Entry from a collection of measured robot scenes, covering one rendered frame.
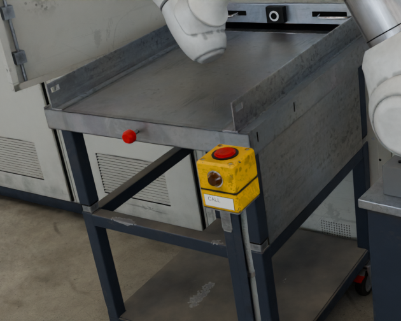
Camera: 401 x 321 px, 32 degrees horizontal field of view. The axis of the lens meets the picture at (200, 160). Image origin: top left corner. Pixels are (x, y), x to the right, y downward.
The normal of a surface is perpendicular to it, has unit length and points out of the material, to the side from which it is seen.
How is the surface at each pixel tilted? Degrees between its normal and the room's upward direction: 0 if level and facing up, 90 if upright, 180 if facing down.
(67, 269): 0
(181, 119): 0
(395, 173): 90
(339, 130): 90
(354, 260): 0
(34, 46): 90
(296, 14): 90
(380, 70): 78
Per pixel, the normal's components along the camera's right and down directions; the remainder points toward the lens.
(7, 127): -0.56, 0.43
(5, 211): -0.15, -0.89
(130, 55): 0.82, 0.13
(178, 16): -0.67, 0.12
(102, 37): 0.61, 0.26
